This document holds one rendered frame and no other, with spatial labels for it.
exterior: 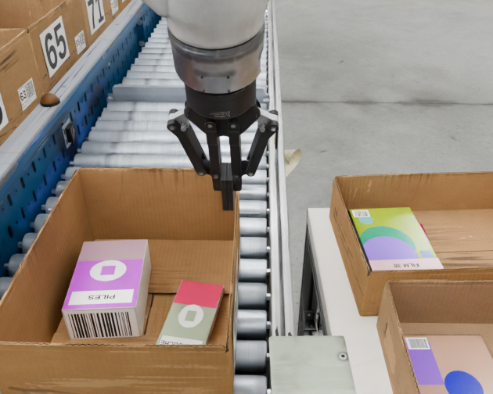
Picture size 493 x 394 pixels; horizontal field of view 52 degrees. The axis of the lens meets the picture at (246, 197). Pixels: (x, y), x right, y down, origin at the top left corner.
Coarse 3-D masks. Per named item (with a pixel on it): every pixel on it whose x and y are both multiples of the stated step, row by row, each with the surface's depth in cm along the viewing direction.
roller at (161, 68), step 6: (132, 66) 180; (138, 66) 180; (144, 66) 180; (150, 66) 180; (156, 66) 180; (162, 66) 180; (168, 66) 180; (174, 66) 180; (264, 66) 180; (264, 72) 179
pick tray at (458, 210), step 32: (352, 192) 103; (384, 192) 103; (416, 192) 104; (448, 192) 104; (480, 192) 105; (448, 224) 102; (480, 224) 102; (352, 256) 87; (448, 256) 94; (480, 256) 94; (352, 288) 88
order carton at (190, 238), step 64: (64, 192) 83; (128, 192) 92; (192, 192) 92; (64, 256) 84; (192, 256) 94; (0, 320) 63; (0, 384) 62; (64, 384) 62; (128, 384) 61; (192, 384) 61
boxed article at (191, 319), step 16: (192, 288) 86; (208, 288) 86; (176, 304) 83; (192, 304) 83; (208, 304) 83; (176, 320) 80; (192, 320) 80; (208, 320) 80; (160, 336) 77; (176, 336) 77; (192, 336) 77; (208, 336) 77
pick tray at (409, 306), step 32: (384, 288) 77; (416, 288) 77; (448, 288) 77; (480, 288) 77; (384, 320) 76; (416, 320) 81; (448, 320) 81; (480, 320) 81; (384, 352) 76; (416, 384) 61
